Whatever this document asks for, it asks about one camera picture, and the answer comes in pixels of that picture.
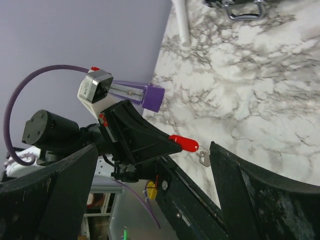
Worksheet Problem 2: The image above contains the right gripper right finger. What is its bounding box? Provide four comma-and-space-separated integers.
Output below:
209, 142, 320, 240

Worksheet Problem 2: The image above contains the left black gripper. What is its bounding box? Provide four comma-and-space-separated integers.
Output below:
98, 100, 182, 183

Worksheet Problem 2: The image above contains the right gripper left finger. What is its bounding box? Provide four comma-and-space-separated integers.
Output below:
0, 144, 98, 240

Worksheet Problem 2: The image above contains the red key tag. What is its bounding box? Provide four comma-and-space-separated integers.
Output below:
169, 135, 199, 153

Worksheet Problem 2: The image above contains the silver key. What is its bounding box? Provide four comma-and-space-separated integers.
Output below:
196, 146, 211, 168

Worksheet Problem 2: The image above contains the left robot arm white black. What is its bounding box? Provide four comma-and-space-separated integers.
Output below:
22, 100, 182, 183

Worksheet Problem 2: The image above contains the purple metronome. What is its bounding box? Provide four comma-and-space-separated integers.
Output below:
109, 80, 165, 113

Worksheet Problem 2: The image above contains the white microphone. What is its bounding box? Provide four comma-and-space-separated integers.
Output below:
172, 0, 191, 48

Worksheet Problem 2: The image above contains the black poker chip case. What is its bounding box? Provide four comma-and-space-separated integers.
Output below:
203, 0, 267, 21

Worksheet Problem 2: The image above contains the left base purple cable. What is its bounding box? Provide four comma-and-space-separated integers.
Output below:
112, 178, 161, 230

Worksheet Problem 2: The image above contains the black mounting rail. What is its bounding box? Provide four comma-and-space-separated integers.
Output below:
146, 156, 229, 240

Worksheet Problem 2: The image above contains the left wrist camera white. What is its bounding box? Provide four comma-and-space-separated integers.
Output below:
77, 66, 118, 120

